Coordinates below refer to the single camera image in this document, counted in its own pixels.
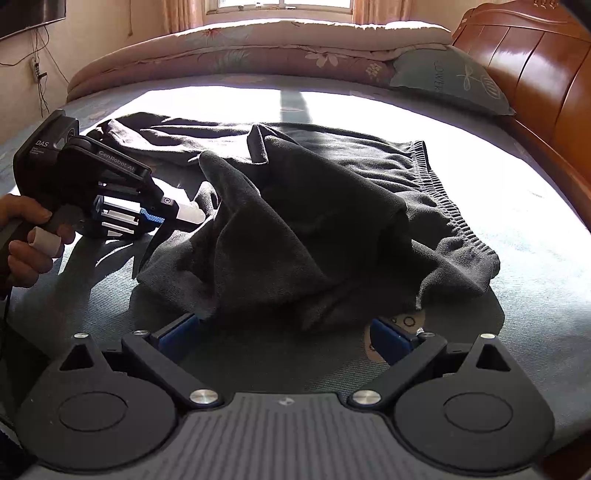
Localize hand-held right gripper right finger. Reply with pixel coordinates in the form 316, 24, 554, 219
348, 318, 513, 409

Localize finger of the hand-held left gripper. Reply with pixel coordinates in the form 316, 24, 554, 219
157, 196, 206, 229

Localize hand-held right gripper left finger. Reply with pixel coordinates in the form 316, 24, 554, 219
58, 311, 225, 409

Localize dark grey pants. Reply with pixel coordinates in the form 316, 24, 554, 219
88, 112, 502, 333

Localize person's left hand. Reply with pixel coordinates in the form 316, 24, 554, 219
0, 194, 77, 289

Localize folded floral quilt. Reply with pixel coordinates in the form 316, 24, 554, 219
67, 18, 453, 104

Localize bed with floral teal sheet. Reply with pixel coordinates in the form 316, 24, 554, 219
0, 74, 591, 462

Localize pink patterned curtain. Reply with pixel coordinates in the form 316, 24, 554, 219
168, 0, 208, 33
351, 0, 414, 24

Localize window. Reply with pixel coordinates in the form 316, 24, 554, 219
205, 0, 354, 14

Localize teal printed pillow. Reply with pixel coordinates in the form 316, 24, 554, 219
388, 44, 515, 116

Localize wooden headboard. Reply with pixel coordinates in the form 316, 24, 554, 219
450, 2, 591, 227

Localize black wall cable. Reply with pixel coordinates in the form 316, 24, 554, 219
0, 25, 61, 121

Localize wall television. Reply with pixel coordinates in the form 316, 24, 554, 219
0, 0, 68, 40

